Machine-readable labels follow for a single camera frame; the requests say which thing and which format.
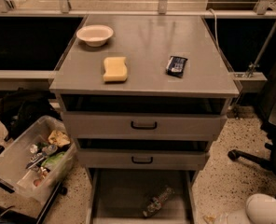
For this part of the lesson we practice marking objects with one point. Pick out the clear plastic storage bin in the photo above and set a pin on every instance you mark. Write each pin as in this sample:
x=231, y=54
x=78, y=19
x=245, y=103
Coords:
x=13, y=160

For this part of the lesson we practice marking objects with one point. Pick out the grey drawer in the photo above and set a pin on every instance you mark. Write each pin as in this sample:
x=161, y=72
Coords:
x=119, y=197
x=142, y=117
x=142, y=154

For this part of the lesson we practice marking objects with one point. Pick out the middle grey drawer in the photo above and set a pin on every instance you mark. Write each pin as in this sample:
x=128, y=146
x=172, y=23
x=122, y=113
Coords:
x=142, y=154

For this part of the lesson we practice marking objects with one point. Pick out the grey drawer cabinet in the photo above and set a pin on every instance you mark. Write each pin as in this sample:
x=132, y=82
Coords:
x=147, y=43

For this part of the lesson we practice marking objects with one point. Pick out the bottom grey drawer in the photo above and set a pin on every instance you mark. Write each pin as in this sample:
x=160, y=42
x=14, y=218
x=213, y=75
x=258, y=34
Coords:
x=119, y=197

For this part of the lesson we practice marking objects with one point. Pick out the crumpled yellow snack bag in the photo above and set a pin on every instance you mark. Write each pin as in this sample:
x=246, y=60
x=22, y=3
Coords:
x=58, y=138

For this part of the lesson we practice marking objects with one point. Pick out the dark blue snack packet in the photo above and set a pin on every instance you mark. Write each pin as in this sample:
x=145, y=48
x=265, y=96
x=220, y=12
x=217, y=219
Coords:
x=176, y=66

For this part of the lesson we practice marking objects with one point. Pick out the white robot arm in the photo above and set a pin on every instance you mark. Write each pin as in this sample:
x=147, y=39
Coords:
x=258, y=209

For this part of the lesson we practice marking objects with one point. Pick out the top grey drawer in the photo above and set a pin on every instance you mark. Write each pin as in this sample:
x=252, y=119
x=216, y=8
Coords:
x=142, y=117

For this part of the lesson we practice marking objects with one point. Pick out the white bowl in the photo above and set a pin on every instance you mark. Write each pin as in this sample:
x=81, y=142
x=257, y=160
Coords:
x=95, y=35

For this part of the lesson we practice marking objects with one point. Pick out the black office chair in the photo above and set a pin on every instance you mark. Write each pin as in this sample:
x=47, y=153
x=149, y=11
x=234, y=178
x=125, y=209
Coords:
x=274, y=125

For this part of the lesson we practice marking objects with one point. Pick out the clear plastic water bottle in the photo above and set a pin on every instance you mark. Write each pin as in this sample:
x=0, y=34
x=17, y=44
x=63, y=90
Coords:
x=156, y=202

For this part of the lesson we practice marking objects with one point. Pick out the metal diagonal rod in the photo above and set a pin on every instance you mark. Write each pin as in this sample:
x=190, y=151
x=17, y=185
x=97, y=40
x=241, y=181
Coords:
x=252, y=66

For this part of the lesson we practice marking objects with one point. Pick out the black backpack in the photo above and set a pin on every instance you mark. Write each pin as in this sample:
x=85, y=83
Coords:
x=21, y=108

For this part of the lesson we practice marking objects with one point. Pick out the yellow sponge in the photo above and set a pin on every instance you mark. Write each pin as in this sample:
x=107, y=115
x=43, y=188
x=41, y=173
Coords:
x=115, y=69

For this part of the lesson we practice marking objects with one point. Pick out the green snack bag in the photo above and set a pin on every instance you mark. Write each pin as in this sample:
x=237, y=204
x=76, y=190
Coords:
x=51, y=162

